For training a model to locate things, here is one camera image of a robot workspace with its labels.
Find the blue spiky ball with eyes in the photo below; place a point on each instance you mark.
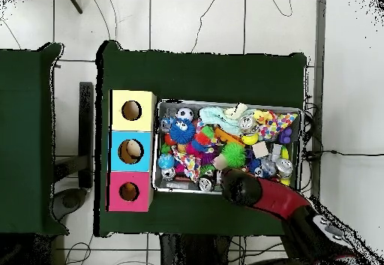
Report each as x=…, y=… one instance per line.
x=183, y=130

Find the silver metal can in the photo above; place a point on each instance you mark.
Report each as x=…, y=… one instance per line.
x=283, y=167

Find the blue globe ball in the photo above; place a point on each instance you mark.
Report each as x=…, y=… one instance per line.
x=166, y=161

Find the yellow plush duck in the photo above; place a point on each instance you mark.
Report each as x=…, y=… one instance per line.
x=261, y=117

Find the black upright panel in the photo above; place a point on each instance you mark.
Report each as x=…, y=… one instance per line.
x=86, y=127

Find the large green spiky ball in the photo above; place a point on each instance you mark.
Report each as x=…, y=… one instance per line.
x=234, y=155

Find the light wooden block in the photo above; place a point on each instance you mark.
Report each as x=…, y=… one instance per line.
x=260, y=150

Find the colourful polka dot cloth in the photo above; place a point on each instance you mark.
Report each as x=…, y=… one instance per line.
x=277, y=123
x=189, y=163

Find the purple building block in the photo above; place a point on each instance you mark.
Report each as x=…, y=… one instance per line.
x=285, y=135

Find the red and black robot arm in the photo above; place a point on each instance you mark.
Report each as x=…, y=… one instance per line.
x=279, y=199

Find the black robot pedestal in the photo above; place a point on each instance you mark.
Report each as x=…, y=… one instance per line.
x=192, y=253

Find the mint green cloth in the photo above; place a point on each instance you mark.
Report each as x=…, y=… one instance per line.
x=217, y=116

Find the cream yellow cloth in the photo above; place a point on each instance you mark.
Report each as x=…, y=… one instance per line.
x=237, y=111

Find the beige wedge block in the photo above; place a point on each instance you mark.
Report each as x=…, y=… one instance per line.
x=220, y=162

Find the wooden box with three holes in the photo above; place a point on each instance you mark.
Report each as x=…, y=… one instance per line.
x=117, y=121

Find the black and white soccer ball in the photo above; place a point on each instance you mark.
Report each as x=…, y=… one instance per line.
x=184, y=114

